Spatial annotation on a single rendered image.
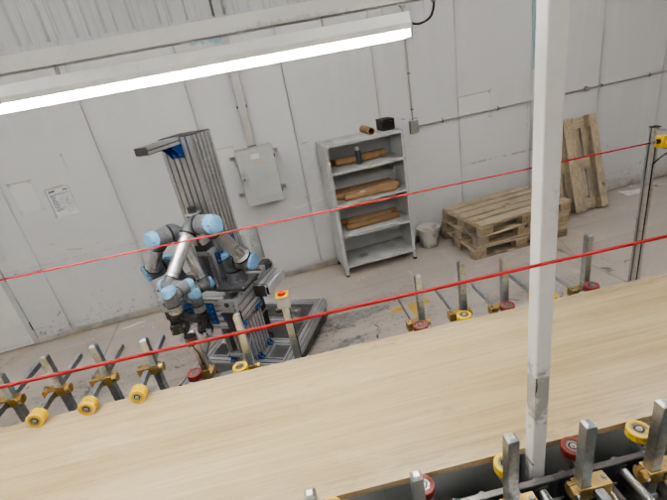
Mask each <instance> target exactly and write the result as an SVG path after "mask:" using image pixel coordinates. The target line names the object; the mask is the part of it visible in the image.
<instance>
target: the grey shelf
mask: <svg viewBox="0 0 667 500"><path fill-rule="evenodd" d="M374 130H375V132H374V134H373V135H368V134H365V133H362V132H359V133H354V134H350V135H345V136H340V137H336V138H331V139H327V140H323V141H318V142H316V147H317V152H318V157H319V163H320V168H321V173H322V179H323V184H324V189H325V195H326V200H327V205H328V210H330V209H335V208H340V207H344V206H349V205H354V204H359V203H363V202H368V201H373V200H377V199H381V198H386V197H391V196H395V195H400V194H405V193H410V188H409V178H408V168H407V158H406V148H405V138H404V129H400V128H395V129H392V130H388V131H379V130H377V129H374ZM386 136H387V137H386ZM328 140H331V141H332V142H327V141H328ZM387 142H388V145H387ZM355 146H359V147H360V152H361V153H364V152H368V151H373V150H377V149H381V148H384V149H385V150H386V156H384V157H379V158H375V159H371V160H366V161H362V164H360V165H358V164H357V163H353V164H348V165H344V166H339V167H336V166H331V163H330V160H333V159H337V158H342V157H346V156H351V155H355V152H354V151H355V150H354V147H355ZM388 151H389V152H388ZM390 168H391V171H390ZM391 176H392V179H393V181H396V180H399V181H400V187H397V189H396V190H392V191H387V192H383V193H379V194H374V195H370V196H366V197H362V198H357V199H353V200H349V201H344V199H342V200H336V196H335V189H339V188H347V187H351V186H356V185H360V184H364V183H369V182H373V181H378V180H382V179H386V178H390V179H391ZM393 194H394V195H393ZM394 201H395V204H394ZM395 206H396V208H397V211H399V213H400V217H396V218H393V219H389V220H385V221H381V222H378V223H374V224H370V225H366V226H363V227H359V228H355V229H351V230H348V231H347V230H346V228H345V225H341V224H340V221H341V220H342V219H346V218H350V217H354V216H358V215H362V214H366V213H370V212H374V211H378V210H383V209H387V208H391V207H395ZM329 216H330V221H331V227H332V232H333V242H334V247H335V252H336V257H337V263H338V264H342V266H343V267H344V269H345V272H346V276H347V277H350V274H349V269H350V268H353V267H357V266H360V265H363V264H366V263H371V262H375V261H379V260H383V259H386V258H390V257H394V256H398V255H401V254H405V253H409V252H412V251H413V255H414V256H413V259H417V256H416V247H415V237H414V227H413V217H412V207H411V197H410V194H408V195H403V196H399V197H394V198H389V199H384V200H380V201H376V202H371V203H367V204H362V205H357V206H352V207H348V208H343V209H338V210H333V211H329ZM397 227H398V229H397ZM398 235H399V237H398ZM414 251H415V252H414Z"/></svg>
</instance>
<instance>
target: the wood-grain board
mask: <svg viewBox="0 0 667 500"><path fill-rule="evenodd" d="M528 320H529V305H528V306H523V307H519V308H515V309H511V310H506V311H502V312H494V313H490V314H486V315H481V316H477V317H473V318H469V319H464V320H460V321H456V322H451V323H447V324H443V325H438V326H434V327H430V328H426V329H421V330H417V331H413V332H408V333H404V334H400V335H396V336H391V337H387V338H383V339H378V340H374V341H370V342H365V343H361V344H357V345H354V346H349V347H345V348H341V349H336V350H332V351H328V352H323V353H319V354H315V355H311V356H306V357H302V358H298V359H293V360H289V361H285V362H281V363H276V364H272V365H268V366H263V367H259V368H255V369H250V370H246V371H242V372H238V373H233V374H229V375H225V376H220V377H216V378H212V379H207V380H203V381H199V382H196V383H191V384H187V385H183V386H178V387H174V388H170V389H166V390H161V391H157V392H153V393H148V394H147V397H146V399H145V401H144V402H143V403H140V404H134V403H132V402H131V401H130V400H129V398H127V399H123V400H118V401H114V402H110V403H105V404H101V405H98V406H97V408H96V410H95V411H94V413H93V414H92V415H89V416H85V415H82V414H80V413H79V412H78V410H75V411H71V412H67V413H62V414H58V415H54V416H49V417H47V419H46V420H45V422H44V423H43V424H42V425H41V426H40V427H38V428H32V427H30V426H28V425H27V424H26V422H25V423H20V424H16V425H12V426H8V427H3V428H0V500H305V499H304V490H307V489H311V488H316V491H317V495H318V498H319V500H326V499H327V498H329V497H332V496H334V497H337V498H339V499H340V500H343V499H347V498H351V497H355V496H359V495H363V494H367V493H371V492H375V491H378V490H382V489H386V488H390V487H394V486H398V485H402V484H406V483H410V475H409V472H410V471H414V470H418V469H420V470H421V473H422V474H427V475H429V476H430V477H433V476H437V475H441V474H445V473H449V472H453V471H457V470H460V469H464V468H468V467H472V466H476V465H480V464H484V463H488V462H492V461H493V459H494V457H495V456H496V455H498V454H500V453H502V435H505V434H509V433H515V435H516V436H517V438H518V439H519V441H520V446H519V454H522V453H525V442H526V402H527V361H528ZM663 398H665V399H667V275H665V274H660V275H656V276H651V277H647V278H643V279H638V280H634V281H630V282H626V283H621V284H617V285H613V286H608V287H604V288H600V289H595V290H591V291H587V292H583V293H578V294H574V295H570V296H565V297H561V298H558V299H554V308H553V326H552V345H551V364H550V383H549V402H548V421H547V438H546V447H549V446H553V445H557V444H560V441H561V439H562V438H564V437H574V438H578V433H579V423H580V420H584V419H588V418H591V420H592V421H593V422H594V423H595V424H596V425H597V426H598V435H599V434H603V433H607V432H611V431H615V430H618V429H622V428H625V424H626V422H628V421H631V420H637V421H640V422H643V423H646V422H650V421H651V417H652V411H653V406H654V401H655V400H659V399H663Z"/></svg>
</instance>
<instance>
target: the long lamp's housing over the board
mask: <svg viewBox="0 0 667 500"><path fill-rule="evenodd" d="M402 30H409V37H412V36H413V22H412V18H411V14H410V11H406V12H400V13H395V14H389V15H384V16H378V17H373V18H368V19H362V20H357V21H351V22H346V23H340V24H335V25H329V26H324V27H318V28H313V29H308V30H303V31H297V32H292V33H286V34H281V35H275V36H270V37H264V38H259V39H253V40H248V41H242V42H237V43H232V44H226V45H221V46H215V47H210V48H204V49H199V50H193V51H188V52H182V53H177V54H171V55H166V56H160V57H155V58H149V59H144V60H138V61H134V62H124V63H118V64H113V65H107V66H102V67H96V68H91V69H86V70H80V71H75V72H69V73H64V74H58V75H53V76H47V77H42V78H36V79H31V80H25V81H20V82H14V83H9V84H3V85H0V104H6V103H11V102H17V101H22V100H27V99H33V98H38V97H44V96H49V95H54V94H60V93H65V92H71V91H76V90H81V89H87V88H92V87H97V86H102V85H107V84H113V83H118V82H123V81H129V80H134V79H140V78H145V77H150V76H156V75H161V74H167V73H172V72H177V71H183V70H188V69H194V68H199V67H204V66H210V65H215V64H221V63H230V62H236V61H241V60H247V59H252V58H257V57H263V56H268V55H274V54H279V53H284V52H289V51H294V50H300V49H305V48H310V47H316V46H321V45H327V44H332V43H337V42H343V41H348V40H354V39H359V38H364V37H370V36H375V35H381V34H386V33H391V32H397V31H402ZM409 37H407V38H409Z"/></svg>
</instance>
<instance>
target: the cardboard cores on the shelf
mask: <svg viewBox="0 0 667 500"><path fill-rule="evenodd" d="M384 156H386V150H385V149H384V148H381V149H377V150H373V151H368V152H364V153H361V158H362V161H366V160H371V159H375V158H379V157H384ZM330 163H331V166H336V167H339V166H344V165H348V164H353V163H356V157H355V155H351V156H346V157H342V158H337V159H333V160H330ZM397 187H400V181H399V180H396V181H393V179H390V178H386V179H382V180H378V181H373V182H369V183H364V184H360V185H356V186H351V187H344V188H339V189H335V196H336V200H342V199H344V201H349V200H353V199H357V198H362V197H366V196H370V195H374V194H379V193H383V192H387V191H392V190H396V189H397ZM396 217H400V213H399V211H397V208H396V206H395V207H391V208H387V209H383V210H378V211H374V212H370V213H366V214H362V215H358V216H354V217H350V218H346V219H342V220H341V221H340V224H341V225H345V228H346V230H347V231H348V230H351V229H355V228H359V227H363V226H366V225H370V224H374V223H378V222H381V221H385V220H389V219H393V218H396Z"/></svg>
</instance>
